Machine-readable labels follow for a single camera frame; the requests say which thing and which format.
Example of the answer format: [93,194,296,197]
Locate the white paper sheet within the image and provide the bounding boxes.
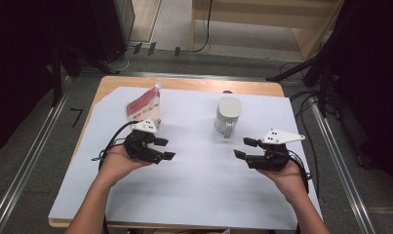
[48,86,324,232]

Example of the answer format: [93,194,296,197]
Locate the black hanging cable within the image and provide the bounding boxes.
[190,0,215,54]

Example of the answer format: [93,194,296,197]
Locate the white lidded container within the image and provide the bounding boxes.
[214,96,243,139]

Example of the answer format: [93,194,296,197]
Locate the black stand legs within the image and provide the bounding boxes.
[266,45,336,116]

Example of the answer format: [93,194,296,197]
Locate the person's right hand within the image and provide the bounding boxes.
[256,160,311,207]

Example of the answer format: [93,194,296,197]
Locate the red and white pouch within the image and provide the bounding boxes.
[125,81,163,129]

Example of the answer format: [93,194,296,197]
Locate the black cabinet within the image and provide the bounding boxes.
[61,0,136,65]

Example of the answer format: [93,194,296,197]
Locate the right hand-held gripper cable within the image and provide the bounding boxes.
[286,149,313,196]

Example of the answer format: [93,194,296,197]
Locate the light wooden furniture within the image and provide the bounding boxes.
[191,0,345,61]

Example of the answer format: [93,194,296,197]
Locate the left hand-held gripper cable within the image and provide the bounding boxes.
[91,120,139,173]

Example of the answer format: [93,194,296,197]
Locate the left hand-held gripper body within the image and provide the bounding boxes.
[124,119,166,165]

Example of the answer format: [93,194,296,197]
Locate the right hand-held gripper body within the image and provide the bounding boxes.
[244,128,306,173]

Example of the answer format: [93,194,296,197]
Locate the person's left hand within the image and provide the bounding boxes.
[98,144,153,189]

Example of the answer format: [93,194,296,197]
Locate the metal floor rail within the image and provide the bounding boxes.
[309,97,377,234]
[0,76,72,234]

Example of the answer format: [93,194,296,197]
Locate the black floor cables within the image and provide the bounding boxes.
[279,60,323,200]

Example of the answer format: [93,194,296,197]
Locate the hand-held gripper cable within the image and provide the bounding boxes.
[91,120,139,173]
[286,149,313,196]

